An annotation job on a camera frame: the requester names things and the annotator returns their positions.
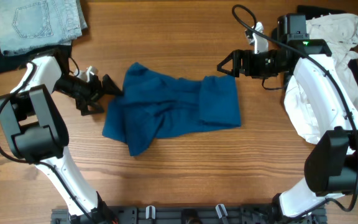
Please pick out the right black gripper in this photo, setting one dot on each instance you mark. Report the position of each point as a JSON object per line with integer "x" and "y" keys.
{"x": 237, "y": 56}

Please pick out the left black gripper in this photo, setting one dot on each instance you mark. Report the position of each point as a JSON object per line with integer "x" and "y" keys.
{"x": 96, "y": 93}

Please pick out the dark blue polo shirt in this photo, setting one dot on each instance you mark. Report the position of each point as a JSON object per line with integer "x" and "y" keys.
{"x": 159, "y": 106}

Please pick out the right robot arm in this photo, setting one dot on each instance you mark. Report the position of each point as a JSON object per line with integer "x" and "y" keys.
{"x": 331, "y": 169}

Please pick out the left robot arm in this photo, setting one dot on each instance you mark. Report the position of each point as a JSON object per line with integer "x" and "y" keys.
{"x": 32, "y": 131}

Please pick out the black garment under white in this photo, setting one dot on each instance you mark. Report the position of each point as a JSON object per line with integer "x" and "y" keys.
{"x": 357, "y": 77}

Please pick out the light blue denim jeans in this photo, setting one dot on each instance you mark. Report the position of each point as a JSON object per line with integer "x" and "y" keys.
{"x": 26, "y": 25}

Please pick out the white crumpled garment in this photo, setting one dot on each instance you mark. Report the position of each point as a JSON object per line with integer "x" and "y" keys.
{"x": 300, "y": 112}

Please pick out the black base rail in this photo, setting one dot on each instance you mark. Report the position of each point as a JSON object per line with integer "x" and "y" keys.
{"x": 246, "y": 214}

